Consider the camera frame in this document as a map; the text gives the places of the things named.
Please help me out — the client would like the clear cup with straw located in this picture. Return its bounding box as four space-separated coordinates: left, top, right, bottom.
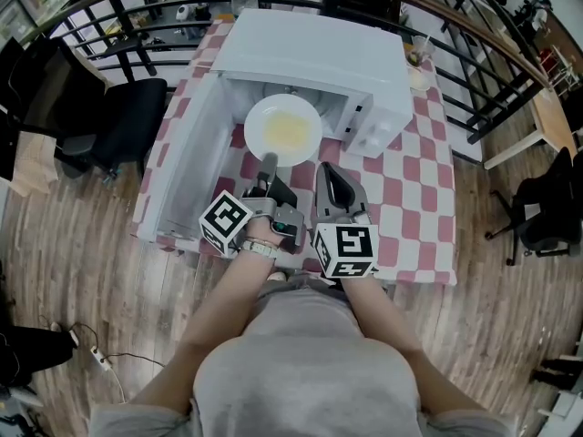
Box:
406 32 436 67

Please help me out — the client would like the wooden desk with white frame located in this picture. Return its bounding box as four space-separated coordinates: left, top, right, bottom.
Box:
482 86 579 171

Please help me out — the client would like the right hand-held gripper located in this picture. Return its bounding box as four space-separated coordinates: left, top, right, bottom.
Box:
311 161 380 279

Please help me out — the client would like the beige tablecloth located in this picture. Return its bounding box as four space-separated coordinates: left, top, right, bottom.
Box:
8 129 59 196

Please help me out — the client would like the white floor cable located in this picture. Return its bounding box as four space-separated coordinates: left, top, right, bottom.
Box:
107 369 129 402

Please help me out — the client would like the white microwave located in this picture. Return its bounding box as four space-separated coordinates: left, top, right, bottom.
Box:
136 7 414 245

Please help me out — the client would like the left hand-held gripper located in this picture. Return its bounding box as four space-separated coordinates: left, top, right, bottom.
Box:
198 152 307 258

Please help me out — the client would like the person's left forearm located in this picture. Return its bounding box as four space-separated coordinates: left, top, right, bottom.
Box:
181 250 277 350

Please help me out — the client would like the black office chair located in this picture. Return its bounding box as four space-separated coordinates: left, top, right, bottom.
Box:
485 146 583 266
17 34 169 179

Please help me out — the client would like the white power strip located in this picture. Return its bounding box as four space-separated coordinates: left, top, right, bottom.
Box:
90 346 113 372

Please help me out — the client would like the black floor cable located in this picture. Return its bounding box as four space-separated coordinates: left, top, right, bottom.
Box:
38 314 168 368

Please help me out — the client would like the pale wrist bracelet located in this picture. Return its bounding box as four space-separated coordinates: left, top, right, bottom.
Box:
239 237 281 259

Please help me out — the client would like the black railing with wooden top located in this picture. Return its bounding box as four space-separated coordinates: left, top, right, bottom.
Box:
0 0 548 145

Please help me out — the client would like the person's right forearm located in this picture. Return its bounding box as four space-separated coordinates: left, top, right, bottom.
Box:
339 274 424 359

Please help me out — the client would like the small white bowl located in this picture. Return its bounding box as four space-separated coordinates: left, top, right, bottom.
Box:
406 66 429 92

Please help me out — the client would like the red white checkered tablecloth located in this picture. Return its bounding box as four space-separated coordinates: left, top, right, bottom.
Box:
131 15 458 286

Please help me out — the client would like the white plate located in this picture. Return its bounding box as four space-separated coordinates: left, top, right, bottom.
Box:
243 93 323 168

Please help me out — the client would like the person's grey shirt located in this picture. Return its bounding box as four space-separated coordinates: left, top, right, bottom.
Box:
88 274 516 437

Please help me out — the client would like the person's left hand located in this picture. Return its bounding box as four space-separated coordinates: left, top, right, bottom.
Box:
245 223 280 244

